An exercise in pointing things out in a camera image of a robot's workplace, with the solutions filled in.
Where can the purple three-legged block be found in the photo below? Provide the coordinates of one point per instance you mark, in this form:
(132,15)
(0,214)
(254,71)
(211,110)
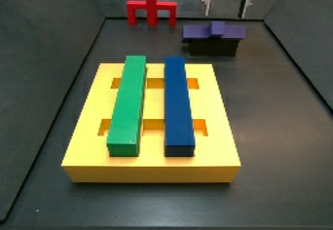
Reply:
(215,30)

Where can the black angle fixture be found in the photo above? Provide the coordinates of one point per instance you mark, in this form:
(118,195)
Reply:
(213,47)

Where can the yellow slotted board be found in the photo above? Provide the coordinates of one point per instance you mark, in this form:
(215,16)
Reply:
(215,162)

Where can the red three-legged block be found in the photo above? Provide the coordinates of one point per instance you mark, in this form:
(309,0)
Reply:
(150,6)

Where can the blue long bar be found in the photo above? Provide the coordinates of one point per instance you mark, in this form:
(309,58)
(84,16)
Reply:
(179,130)

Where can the green long bar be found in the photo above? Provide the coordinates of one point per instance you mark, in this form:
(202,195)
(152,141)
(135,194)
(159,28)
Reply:
(126,123)

